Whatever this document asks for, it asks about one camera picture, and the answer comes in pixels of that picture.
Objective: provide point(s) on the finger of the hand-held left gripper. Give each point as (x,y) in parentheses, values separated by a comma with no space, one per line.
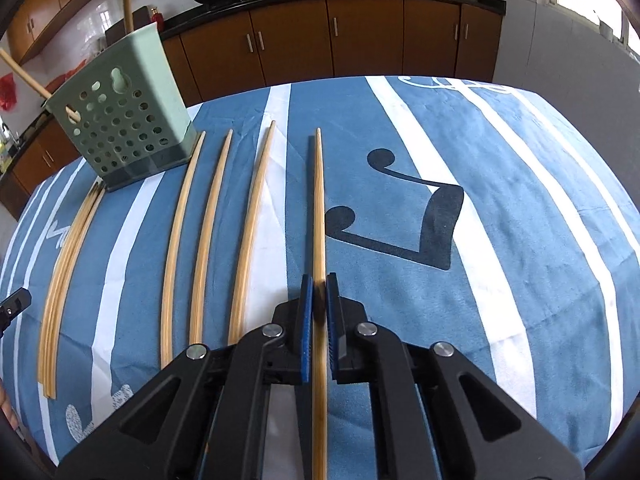
(14,307)

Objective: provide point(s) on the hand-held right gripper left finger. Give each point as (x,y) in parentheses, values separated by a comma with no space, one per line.
(307,330)

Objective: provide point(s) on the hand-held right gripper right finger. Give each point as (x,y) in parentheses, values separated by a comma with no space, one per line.
(332,330)

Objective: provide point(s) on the green perforated utensil holder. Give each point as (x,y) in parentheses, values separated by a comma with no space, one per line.
(125,110)

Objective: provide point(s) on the brown wooden base cabinet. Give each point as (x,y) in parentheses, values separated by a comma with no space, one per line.
(35,160)
(365,35)

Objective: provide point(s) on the blue white striped blanket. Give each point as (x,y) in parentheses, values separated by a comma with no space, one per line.
(500,210)

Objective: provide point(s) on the red plastic bag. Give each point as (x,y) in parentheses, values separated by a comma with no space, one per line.
(7,91)

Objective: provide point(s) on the red bottle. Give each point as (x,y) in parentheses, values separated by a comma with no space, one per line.
(156,17)

